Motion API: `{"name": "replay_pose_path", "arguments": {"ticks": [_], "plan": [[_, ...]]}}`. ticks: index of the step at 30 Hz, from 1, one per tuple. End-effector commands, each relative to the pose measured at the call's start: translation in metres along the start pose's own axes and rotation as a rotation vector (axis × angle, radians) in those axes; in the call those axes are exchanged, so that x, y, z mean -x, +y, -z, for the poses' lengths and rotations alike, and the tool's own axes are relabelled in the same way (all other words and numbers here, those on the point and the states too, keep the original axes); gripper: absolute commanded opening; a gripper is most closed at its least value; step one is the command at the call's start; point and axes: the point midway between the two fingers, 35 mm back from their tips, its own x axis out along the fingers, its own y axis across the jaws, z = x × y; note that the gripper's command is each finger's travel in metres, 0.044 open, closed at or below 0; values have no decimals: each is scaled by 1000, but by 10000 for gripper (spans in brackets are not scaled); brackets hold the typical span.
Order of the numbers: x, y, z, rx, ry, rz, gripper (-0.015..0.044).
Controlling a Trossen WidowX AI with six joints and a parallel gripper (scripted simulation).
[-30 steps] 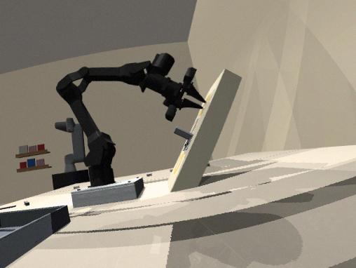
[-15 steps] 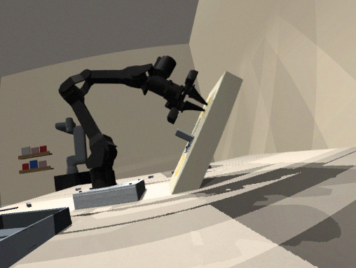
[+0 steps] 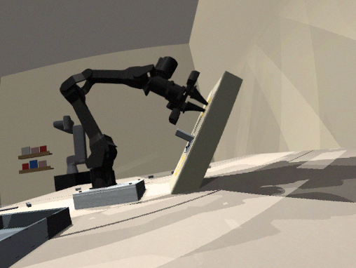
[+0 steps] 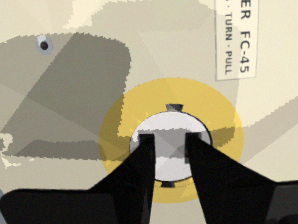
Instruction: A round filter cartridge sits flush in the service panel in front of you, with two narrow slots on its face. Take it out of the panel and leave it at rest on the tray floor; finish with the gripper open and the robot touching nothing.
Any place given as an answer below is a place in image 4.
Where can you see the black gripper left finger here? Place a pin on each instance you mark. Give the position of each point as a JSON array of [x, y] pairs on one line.
[[123, 197]]

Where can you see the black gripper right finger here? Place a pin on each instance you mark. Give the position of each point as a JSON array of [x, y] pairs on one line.
[[230, 193]]

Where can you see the white cylinder with two slots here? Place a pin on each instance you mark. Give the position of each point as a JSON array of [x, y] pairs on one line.
[[170, 130]]

